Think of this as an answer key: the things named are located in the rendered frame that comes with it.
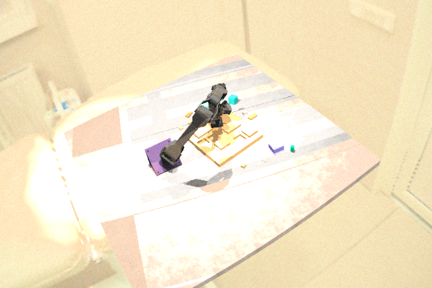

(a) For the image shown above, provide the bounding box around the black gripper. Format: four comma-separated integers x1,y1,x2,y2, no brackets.
209,104,223,128

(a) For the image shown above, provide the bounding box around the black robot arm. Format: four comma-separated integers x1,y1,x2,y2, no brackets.
159,83,232,166

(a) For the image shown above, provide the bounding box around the cyan cube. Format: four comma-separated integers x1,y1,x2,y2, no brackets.
228,94,238,105

